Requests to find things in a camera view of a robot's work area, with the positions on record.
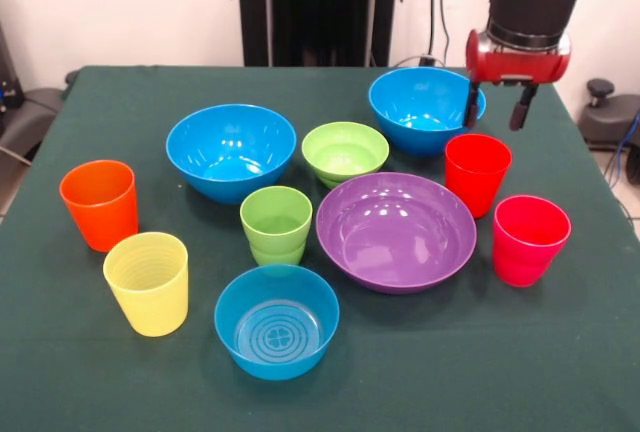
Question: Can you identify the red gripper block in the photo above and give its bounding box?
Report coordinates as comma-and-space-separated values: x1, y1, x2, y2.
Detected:
463, 29, 572, 131

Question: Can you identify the red plastic cup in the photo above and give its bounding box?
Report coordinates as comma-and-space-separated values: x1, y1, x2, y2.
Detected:
444, 133, 513, 220

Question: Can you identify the large blue plastic bowl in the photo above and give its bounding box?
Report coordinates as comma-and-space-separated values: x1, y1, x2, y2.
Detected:
165, 103, 298, 206
368, 66, 487, 157

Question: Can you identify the dark grey machine foot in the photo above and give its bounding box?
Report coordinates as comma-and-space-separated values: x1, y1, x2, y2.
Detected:
579, 77, 640, 151
0, 86, 66, 163

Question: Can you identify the pink plastic cup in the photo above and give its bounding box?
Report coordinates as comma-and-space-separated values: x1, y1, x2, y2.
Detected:
492, 194, 572, 288

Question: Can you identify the purple plastic bowl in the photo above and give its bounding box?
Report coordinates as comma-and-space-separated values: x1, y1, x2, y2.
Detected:
315, 171, 478, 296

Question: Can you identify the green plastic cup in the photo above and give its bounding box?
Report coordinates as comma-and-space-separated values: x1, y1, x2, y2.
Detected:
239, 185, 314, 253
248, 239, 308, 267

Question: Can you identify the dark green tablecloth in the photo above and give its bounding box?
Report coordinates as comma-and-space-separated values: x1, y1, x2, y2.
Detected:
0, 65, 640, 432

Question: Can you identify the small patterned blue bowl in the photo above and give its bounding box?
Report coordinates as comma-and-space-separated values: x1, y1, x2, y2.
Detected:
214, 264, 341, 382

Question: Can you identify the yellow plastic cup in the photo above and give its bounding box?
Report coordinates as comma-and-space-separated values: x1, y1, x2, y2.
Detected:
102, 231, 190, 338

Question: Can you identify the orange plastic cup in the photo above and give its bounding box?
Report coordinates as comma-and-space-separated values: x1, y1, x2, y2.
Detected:
58, 159, 140, 254

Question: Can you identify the black cable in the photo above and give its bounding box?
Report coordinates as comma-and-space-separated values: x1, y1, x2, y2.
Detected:
427, 0, 451, 66

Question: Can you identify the blue cable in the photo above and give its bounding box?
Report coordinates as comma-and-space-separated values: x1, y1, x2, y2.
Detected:
607, 111, 640, 188

